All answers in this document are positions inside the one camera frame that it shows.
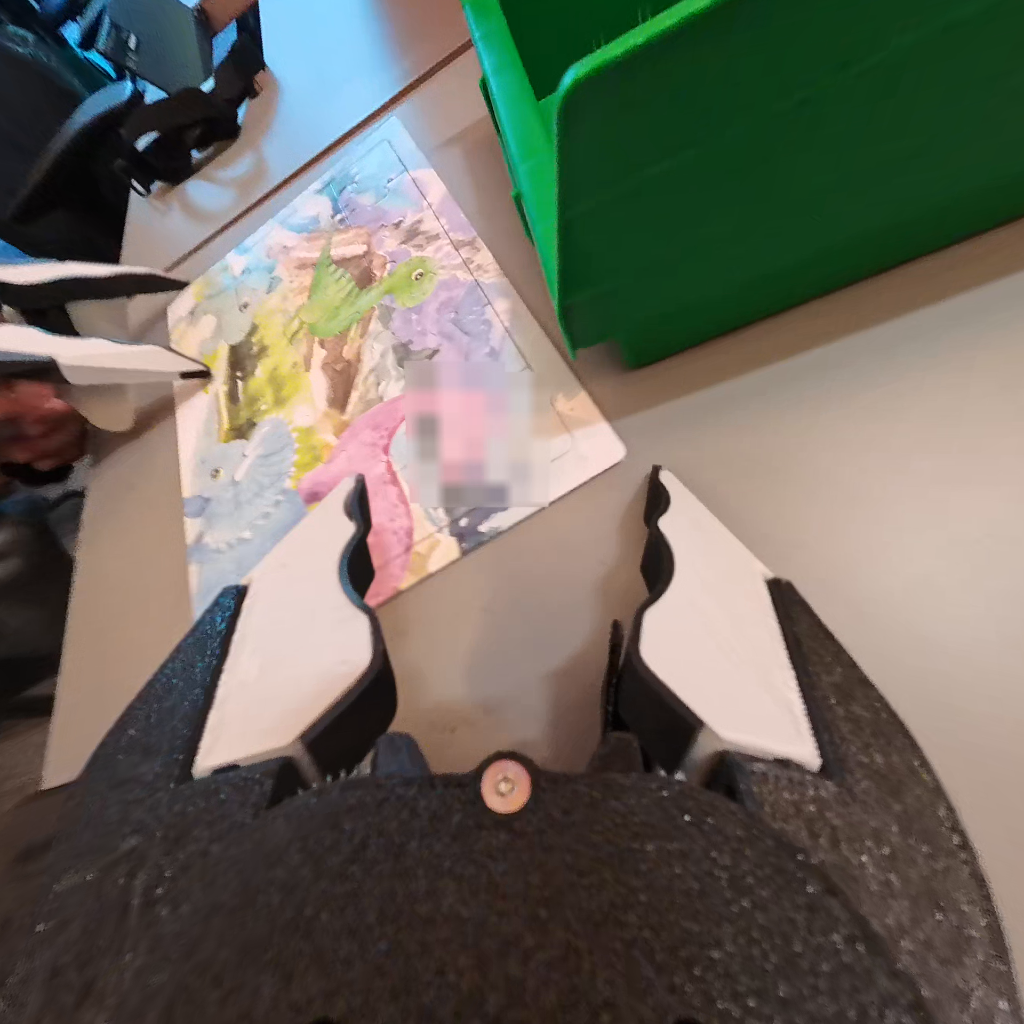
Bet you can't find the landscape jigsaw puzzle board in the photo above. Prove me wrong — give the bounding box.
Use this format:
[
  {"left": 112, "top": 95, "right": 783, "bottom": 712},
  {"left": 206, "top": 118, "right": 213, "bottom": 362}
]
[{"left": 166, "top": 116, "right": 627, "bottom": 617}]

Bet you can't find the green plastic bin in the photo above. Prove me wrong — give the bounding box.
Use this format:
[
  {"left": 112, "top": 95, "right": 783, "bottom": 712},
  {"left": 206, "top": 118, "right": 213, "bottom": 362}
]
[{"left": 460, "top": 0, "right": 1024, "bottom": 369}]

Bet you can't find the grey desk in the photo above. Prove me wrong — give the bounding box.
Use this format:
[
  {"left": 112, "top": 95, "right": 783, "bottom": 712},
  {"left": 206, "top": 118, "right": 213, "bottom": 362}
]
[{"left": 40, "top": 36, "right": 1024, "bottom": 881}]

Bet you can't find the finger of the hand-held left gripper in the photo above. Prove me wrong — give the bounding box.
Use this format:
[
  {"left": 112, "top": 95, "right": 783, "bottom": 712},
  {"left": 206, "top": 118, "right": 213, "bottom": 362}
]
[
  {"left": 0, "top": 324, "right": 212, "bottom": 385},
  {"left": 0, "top": 260, "right": 190, "bottom": 310}
]

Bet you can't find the adjacent white desk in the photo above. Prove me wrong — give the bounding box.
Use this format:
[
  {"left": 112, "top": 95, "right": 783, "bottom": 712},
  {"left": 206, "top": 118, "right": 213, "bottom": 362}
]
[{"left": 120, "top": 0, "right": 473, "bottom": 273}]

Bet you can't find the black office chair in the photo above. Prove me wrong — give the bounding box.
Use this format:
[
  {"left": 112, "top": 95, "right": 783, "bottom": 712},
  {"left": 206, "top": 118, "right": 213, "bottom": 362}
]
[{"left": 0, "top": 16, "right": 145, "bottom": 265}]

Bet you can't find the black strapped bag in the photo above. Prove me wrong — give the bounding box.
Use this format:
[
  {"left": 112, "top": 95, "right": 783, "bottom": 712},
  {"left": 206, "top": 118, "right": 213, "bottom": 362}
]
[{"left": 120, "top": 0, "right": 267, "bottom": 197}]

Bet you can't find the person's left hand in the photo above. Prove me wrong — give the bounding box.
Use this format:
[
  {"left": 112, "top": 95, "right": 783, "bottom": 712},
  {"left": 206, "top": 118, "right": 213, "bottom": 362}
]
[{"left": 0, "top": 382, "right": 89, "bottom": 481}]

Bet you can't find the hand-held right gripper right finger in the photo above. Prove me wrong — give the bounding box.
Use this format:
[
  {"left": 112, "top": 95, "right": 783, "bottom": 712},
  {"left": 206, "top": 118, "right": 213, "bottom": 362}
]
[{"left": 605, "top": 466, "right": 823, "bottom": 781}]

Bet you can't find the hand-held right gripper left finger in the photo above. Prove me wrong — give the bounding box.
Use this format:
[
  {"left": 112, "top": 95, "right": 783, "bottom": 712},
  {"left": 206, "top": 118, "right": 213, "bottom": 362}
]
[{"left": 190, "top": 474, "right": 398, "bottom": 789}]

